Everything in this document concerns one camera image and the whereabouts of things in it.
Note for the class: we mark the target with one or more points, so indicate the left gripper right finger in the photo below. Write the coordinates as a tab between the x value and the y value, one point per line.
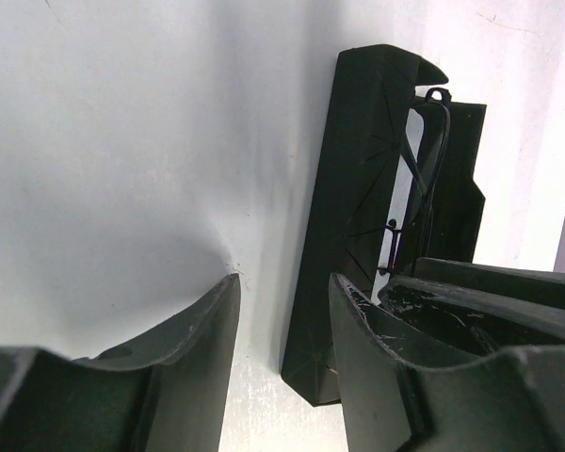
403	390

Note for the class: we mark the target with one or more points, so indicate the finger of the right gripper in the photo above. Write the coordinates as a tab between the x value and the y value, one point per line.
509	282
477	322

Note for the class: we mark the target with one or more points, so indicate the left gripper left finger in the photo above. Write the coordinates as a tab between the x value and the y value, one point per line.
164	390

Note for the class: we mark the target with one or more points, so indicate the black glasses case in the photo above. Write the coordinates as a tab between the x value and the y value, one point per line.
372	92

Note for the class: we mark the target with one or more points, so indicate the thin wire-frame glasses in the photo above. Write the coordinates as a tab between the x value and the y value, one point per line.
421	154

